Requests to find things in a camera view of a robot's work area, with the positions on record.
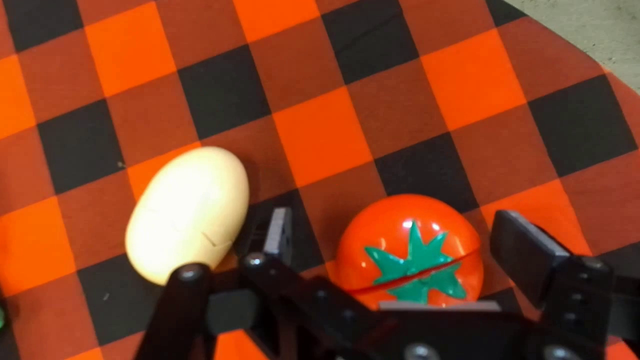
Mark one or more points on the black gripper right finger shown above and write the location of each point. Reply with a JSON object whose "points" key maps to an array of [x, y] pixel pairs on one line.
{"points": [[526, 252]]}

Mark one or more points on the red black plaid tablecloth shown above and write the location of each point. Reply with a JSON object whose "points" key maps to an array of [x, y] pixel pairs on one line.
{"points": [[328, 103]]}

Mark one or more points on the beige toy potato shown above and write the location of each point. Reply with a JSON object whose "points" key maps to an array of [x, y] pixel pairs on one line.
{"points": [[190, 210]]}

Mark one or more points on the red toy tomato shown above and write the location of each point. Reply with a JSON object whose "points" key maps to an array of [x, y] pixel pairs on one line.
{"points": [[411, 248]]}

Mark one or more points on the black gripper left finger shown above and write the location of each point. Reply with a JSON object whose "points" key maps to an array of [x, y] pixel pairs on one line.
{"points": [[278, 235]]}

